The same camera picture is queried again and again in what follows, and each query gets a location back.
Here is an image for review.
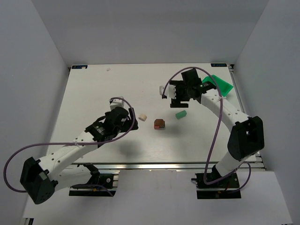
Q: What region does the purple cable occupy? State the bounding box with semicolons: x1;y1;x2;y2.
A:
3;97;136;193
161;67;251;193

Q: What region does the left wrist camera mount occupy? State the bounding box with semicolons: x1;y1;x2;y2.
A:
109;96;124;110

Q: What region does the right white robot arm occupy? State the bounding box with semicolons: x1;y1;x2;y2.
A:
160;67;264;185

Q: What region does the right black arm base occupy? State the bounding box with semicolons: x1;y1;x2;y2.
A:
191;173;241;200

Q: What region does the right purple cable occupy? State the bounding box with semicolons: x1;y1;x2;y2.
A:
161;67;251;193

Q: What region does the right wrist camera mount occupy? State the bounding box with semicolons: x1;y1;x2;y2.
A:
159;85;176;99

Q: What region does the blue corner label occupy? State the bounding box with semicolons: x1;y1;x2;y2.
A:
210;63;227;67
71;65;88;69

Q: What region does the brown wood block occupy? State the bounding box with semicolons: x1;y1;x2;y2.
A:
154;119;165;126

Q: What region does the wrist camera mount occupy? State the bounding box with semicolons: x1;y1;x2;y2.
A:
159;85;176;99
109;96;124;110

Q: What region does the green plastic bin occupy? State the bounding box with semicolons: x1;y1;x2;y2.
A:
202;75;233;97

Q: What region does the left blue corner label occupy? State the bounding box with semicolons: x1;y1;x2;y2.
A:
71;65;88;69

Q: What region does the beige wood cylinder block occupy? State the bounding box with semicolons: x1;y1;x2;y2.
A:
138;113;147;121

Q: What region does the green wood cylinder block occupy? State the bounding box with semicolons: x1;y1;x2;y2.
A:
175;110;187;120

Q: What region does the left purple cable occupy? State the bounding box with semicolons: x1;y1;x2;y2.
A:
3;97;136;193

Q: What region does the right blue corner label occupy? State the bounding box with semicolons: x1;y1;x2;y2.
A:
210;63;227;67

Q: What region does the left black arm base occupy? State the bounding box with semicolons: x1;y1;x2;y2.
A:
69;163;118;197

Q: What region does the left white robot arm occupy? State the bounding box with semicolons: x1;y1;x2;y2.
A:
20;106;138;204

